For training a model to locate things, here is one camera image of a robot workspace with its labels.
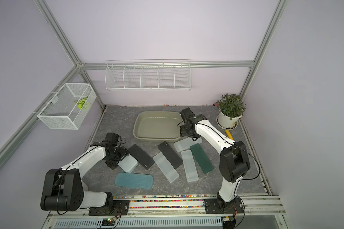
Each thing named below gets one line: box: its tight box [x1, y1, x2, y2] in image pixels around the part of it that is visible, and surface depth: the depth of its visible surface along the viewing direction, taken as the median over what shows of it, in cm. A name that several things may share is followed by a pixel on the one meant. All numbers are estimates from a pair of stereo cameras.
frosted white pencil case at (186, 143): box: [173, 136, 203, 153], surface depth 98 cm
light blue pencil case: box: [114, 172, 154, 189], surface depth 85 cm
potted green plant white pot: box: [216, 93, 247, 131], surface depth 98 cm
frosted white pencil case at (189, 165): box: [181, 149, 199, 183], surface depth 88 cm
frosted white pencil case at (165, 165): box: [152, 152, 180, 183], surface depth 88 cm
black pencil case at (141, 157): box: [128, 143, 155, 170], surface depth 91 cm
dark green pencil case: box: [190, 143, 215, 175], surface depth 92 cm
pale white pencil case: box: [116, 153, 139, 174], surface depth 89 cm
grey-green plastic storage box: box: [132, 111, 184, 142], surface depth 113 cm
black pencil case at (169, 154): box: [157, 141, 183, 170], surface depth 93 cm
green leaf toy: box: [73, 95, 90, 110], surface depth 83 cm
